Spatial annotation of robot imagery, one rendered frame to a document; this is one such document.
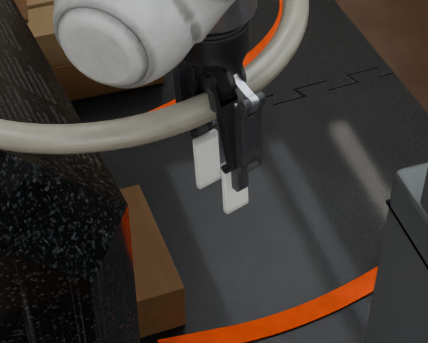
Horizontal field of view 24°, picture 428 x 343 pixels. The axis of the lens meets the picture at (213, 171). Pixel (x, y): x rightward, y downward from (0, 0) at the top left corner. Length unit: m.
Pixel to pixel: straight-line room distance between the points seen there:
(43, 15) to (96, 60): 1.74
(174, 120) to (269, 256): 1.18
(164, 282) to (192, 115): 0.98
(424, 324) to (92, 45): 0.69
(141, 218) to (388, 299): 0.82
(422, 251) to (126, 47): 0.61
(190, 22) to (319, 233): 1.51
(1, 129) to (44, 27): 1.41
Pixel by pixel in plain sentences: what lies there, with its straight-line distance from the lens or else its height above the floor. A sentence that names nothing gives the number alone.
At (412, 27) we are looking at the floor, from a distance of 2.80.
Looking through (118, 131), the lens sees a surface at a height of 0.99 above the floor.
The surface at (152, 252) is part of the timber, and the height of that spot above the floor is 0.13.
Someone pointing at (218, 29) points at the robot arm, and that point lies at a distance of 0.90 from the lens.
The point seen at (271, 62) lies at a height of 0.99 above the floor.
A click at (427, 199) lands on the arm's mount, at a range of 1.16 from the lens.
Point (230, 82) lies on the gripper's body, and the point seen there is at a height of 1.04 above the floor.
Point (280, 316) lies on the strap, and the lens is 2.03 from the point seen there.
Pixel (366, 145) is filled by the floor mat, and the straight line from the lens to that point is 2.39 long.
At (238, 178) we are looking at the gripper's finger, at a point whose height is 0.91.
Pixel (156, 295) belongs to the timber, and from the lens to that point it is 1.91.
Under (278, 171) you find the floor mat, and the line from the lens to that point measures 2.31.
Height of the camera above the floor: 1.64
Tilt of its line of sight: 45 degrees down
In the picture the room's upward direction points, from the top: straight up
